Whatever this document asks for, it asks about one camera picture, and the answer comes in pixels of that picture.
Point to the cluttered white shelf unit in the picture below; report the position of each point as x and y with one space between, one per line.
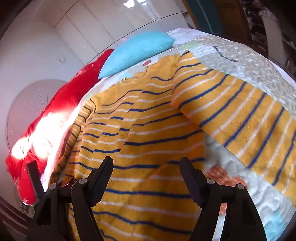
272 30

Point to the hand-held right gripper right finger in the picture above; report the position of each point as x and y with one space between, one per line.
188 175

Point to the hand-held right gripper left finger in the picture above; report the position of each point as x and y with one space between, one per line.
104 172

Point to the light blue pillow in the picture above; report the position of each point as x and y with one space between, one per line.
138 51

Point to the orange striped towel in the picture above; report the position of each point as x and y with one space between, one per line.
150 129

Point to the brown wooden door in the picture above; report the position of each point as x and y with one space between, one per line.
231 18

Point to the teal curtain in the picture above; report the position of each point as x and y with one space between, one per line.
203 16

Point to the white glossy wardrobe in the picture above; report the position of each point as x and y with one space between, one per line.
104 23

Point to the quilted heart print bedspread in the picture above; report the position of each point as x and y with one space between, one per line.
254 69

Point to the red plush pillow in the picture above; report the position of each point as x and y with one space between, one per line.
69 92

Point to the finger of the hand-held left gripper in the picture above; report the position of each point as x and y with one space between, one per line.
34 176

